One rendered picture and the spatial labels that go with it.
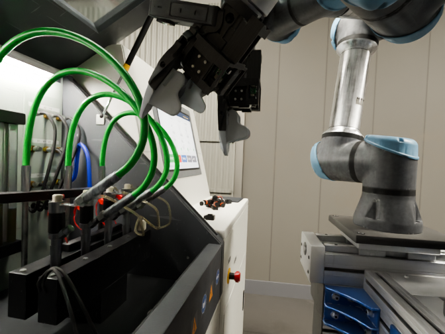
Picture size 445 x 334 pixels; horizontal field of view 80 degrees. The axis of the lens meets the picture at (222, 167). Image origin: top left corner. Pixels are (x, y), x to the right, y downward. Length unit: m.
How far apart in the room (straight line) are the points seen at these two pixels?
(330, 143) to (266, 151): 1.60
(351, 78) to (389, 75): 1.84
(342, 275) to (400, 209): 0.21
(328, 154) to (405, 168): 0.19
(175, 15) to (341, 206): 2.27
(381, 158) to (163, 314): 0.58
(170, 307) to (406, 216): 0.55
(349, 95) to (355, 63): 0.10
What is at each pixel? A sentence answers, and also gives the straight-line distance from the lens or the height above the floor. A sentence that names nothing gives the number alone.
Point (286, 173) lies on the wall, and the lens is 2.40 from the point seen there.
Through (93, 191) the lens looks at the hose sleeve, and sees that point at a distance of 0.52.
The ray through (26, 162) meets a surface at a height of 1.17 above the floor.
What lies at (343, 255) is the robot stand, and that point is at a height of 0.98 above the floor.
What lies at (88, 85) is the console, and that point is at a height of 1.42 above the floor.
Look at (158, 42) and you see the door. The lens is 2.72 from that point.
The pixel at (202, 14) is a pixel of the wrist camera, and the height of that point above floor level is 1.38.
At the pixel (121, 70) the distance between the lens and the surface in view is 0.52.
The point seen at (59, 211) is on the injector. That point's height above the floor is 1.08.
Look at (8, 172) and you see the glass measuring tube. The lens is 0.86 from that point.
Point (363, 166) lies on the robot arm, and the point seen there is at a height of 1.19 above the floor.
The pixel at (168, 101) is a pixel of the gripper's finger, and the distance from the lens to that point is 0.40.
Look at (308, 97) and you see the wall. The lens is 2.49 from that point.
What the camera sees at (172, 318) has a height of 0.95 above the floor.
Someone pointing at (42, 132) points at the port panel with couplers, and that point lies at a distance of 0.95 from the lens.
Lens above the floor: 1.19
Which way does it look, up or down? 2 degrees down
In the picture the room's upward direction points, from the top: 2 degrees clockwise
